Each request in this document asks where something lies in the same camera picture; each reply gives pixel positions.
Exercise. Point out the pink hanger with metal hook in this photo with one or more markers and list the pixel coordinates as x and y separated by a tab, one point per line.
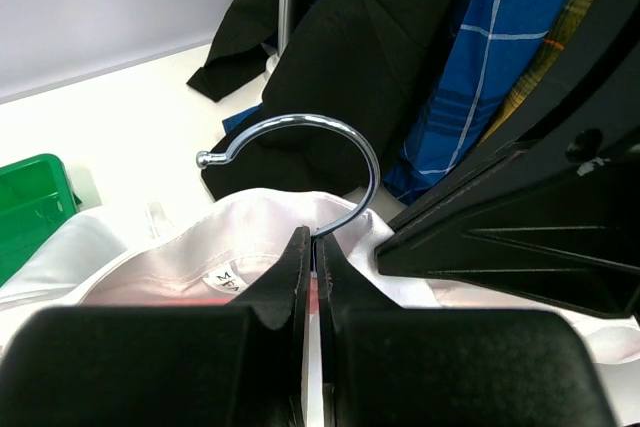
311	274

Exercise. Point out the green plastic tray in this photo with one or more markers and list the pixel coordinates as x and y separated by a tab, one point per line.
36	199

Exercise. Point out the blue plaid shirt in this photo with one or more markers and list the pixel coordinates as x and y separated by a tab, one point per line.
486	45

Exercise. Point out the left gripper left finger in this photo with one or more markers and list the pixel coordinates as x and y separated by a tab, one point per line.
238	364

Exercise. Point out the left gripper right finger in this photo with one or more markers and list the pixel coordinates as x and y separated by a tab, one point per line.
386	365

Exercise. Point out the yellow plaid shirt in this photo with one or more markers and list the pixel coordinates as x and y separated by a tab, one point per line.
555	42

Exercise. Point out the black shirt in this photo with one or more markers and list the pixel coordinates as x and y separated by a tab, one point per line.
358	61

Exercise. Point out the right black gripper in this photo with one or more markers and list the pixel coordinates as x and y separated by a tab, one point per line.
554	217

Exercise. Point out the white shirt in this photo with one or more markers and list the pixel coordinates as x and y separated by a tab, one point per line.
126	255

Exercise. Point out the metal clothes rack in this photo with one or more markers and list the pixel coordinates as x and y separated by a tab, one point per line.
285	28

